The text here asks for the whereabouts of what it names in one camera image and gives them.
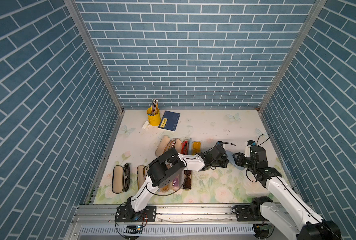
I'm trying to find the beige case black glasses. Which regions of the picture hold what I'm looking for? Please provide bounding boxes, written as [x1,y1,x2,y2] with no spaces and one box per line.
[112,163,130,194]

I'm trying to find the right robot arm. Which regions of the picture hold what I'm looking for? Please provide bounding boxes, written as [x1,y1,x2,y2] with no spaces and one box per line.
[232,145,342,240]

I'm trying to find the dark blue book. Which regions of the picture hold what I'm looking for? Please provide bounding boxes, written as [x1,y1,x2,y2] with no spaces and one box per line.
[159,111,180,132]

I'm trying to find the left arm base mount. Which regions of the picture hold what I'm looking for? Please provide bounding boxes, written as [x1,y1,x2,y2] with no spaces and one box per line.
[115,205,157,223]

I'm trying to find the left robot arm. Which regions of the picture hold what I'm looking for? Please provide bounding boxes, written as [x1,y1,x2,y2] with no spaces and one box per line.
[126,141,228,214]

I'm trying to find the plaid case red glasses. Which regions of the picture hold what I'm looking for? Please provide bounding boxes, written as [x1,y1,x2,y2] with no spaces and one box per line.
[174,139,189,155]

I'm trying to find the blue case yellow glasses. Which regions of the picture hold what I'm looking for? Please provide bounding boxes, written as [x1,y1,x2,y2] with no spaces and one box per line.
[188,138,201,155]

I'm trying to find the grey case tortoise glasses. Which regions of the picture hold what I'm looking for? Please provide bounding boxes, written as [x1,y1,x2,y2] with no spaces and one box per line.
[182,170,192,190]

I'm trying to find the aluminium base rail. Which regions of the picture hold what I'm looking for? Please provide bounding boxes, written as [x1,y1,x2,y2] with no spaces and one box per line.
[66,204,289,240]

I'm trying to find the pencils in cup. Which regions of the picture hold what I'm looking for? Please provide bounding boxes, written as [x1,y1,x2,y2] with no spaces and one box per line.
[151,99,159,116]

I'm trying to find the yellow pen cup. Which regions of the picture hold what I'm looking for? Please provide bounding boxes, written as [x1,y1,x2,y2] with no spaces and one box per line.
[147,107,161,127]

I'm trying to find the blue case orange glasses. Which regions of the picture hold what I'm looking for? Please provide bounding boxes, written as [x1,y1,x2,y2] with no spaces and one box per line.
[159,184,171,193]

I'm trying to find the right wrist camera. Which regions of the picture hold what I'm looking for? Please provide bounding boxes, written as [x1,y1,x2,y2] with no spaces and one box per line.
[244,140,256,158]

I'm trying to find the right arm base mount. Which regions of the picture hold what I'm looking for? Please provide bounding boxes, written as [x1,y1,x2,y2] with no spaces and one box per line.
[232,205,265,222]

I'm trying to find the white eraser sharpener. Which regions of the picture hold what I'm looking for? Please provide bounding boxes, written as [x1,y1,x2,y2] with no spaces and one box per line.
[142,121,150,130]

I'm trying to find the beige case striped glasses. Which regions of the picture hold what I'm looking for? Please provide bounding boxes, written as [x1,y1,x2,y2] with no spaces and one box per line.
[155,136,176,157]

